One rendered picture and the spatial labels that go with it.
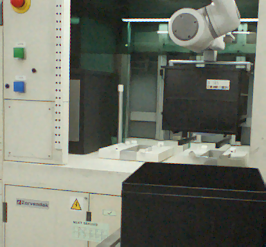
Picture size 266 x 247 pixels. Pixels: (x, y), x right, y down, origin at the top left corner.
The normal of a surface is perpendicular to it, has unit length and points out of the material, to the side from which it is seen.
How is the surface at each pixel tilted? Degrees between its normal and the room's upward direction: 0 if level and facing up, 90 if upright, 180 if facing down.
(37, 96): 90
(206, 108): 89
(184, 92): 89
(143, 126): 90
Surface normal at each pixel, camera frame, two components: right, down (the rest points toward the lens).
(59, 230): -0.26, 0.11
